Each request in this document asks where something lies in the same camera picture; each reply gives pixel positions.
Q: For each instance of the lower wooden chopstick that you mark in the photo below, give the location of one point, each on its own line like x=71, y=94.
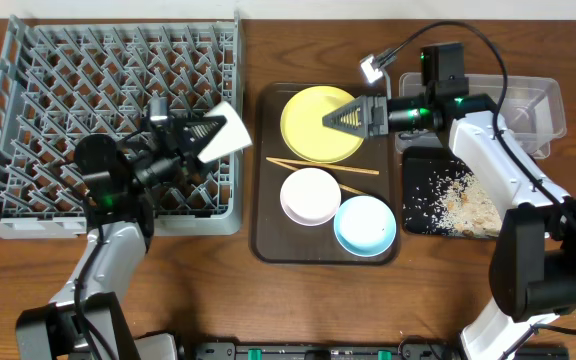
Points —
x=341, y=186

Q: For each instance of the dark brown serving tray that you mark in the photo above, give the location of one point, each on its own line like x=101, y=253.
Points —
x=274, y=237

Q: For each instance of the black waste tray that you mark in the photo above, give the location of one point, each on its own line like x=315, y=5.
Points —
x=428, y=190

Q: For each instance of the light blue bowl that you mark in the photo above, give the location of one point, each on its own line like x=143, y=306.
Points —
x=365, y=226

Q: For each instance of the pink white bowl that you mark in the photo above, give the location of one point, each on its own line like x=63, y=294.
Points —
x=310, y=197

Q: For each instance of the grey plastic dish rack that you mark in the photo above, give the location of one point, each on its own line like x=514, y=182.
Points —
x=61, y=83

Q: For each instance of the small white green cup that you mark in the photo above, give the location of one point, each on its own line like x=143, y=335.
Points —
x=233, y=136

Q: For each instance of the yellow round plate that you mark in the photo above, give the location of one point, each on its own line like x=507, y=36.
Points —
x=302, y=127

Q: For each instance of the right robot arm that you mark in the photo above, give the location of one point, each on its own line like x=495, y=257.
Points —
x=532, y=274

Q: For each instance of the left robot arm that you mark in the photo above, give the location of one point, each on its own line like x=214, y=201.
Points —
x=84, y=319

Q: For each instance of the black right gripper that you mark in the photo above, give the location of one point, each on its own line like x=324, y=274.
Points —
x=359, y=106

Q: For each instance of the spilled rice food scraps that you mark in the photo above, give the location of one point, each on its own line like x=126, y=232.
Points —
x=468, y=205

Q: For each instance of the upper wooden chopstick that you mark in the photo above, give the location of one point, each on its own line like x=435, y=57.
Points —
x=324, y=165

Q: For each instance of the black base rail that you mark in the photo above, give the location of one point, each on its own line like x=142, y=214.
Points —
x=348, y=351

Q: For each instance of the wooden chopstick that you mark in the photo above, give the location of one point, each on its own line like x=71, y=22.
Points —
x=324, y=165
x=341, y=186

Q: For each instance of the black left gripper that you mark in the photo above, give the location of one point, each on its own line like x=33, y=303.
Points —
x=178, y=138

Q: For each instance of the clear plastic waste bin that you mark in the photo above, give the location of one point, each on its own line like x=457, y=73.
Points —
x=533, y=110

